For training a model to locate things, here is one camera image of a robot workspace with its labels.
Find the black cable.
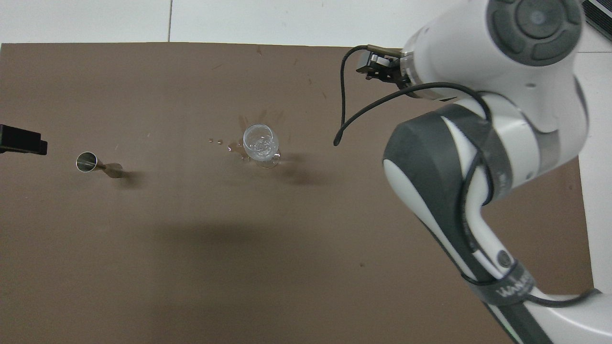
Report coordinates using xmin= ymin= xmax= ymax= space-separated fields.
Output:
xmin=333 ymin=44 xmax=601 ymax=308

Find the clear stemmed wine glass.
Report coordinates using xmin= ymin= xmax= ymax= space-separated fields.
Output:
xmin=242 ymin=124 xmax=281 ymax=169

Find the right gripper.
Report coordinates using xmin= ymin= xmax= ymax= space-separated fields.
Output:
xmin=356 ymin=44 xmax=406 ymax=90

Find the silver metal jigger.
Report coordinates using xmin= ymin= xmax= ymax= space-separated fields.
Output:
xmin=75 ymin=151 xmax=124 ymax=179

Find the grey cable strap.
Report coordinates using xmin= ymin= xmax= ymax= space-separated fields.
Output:
xmin=460 ymin=259 xmax=537 ymax=306
xmin=437 ymin=103 xmax=515 ymax=202

